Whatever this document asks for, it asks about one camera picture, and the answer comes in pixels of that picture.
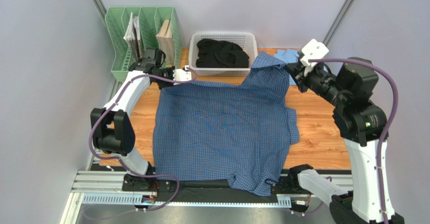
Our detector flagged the white papers in organizer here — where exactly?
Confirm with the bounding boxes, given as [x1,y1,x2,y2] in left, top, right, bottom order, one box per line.
[123,12,143,62]

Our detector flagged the aluminium rail frame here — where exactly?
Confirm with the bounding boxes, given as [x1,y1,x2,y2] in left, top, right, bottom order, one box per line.
[60,79,357,224]

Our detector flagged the folded light blue shirt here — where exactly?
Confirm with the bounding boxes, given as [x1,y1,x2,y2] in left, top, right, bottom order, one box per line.
[274,49,299,86]

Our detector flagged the black garment in basket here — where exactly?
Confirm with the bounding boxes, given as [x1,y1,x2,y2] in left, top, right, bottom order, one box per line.
[196,38,249,69]

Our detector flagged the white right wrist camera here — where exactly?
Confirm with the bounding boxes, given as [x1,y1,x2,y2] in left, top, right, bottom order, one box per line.
[298,39,329,67]

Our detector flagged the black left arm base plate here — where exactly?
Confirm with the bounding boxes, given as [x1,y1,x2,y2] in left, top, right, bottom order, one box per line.
[122,174,176,192]

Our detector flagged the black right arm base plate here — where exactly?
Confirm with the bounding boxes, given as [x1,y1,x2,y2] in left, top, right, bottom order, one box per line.
[265,176,310,194]

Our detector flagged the blue checked long sleeve shirt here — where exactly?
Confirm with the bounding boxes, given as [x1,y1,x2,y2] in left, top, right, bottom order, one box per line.
[152,52,300,197]

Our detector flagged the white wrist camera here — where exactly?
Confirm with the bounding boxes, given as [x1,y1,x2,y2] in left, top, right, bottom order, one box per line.
[173,69,192,85]
[298,39,329,67]

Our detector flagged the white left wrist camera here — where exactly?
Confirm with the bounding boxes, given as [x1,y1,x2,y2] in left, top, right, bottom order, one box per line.
[173,69,192,85]

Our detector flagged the white plastic basket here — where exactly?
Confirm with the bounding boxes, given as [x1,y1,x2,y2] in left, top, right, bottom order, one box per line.
[188,31,258,76]

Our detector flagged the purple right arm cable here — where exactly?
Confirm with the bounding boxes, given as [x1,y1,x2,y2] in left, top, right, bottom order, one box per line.
[290,58,399,224]

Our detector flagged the tan book in organizer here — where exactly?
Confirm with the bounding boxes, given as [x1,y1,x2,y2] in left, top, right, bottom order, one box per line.
[156,20,175,65]

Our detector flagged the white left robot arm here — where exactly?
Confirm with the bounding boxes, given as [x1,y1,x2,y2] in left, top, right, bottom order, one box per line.
[88,48,174,176]

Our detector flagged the green plastic file organizer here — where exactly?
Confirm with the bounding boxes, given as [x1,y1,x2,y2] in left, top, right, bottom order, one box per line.
[105,7,182,82]

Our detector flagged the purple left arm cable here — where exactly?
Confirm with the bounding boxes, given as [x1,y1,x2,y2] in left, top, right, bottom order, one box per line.
[80,67,199,214]

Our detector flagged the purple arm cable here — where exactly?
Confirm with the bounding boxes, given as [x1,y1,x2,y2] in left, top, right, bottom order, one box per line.
[80,67,199,214]
[290,58,399,224]

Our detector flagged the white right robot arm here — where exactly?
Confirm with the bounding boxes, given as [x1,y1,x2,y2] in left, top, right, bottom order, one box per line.
[285,58,405,223]

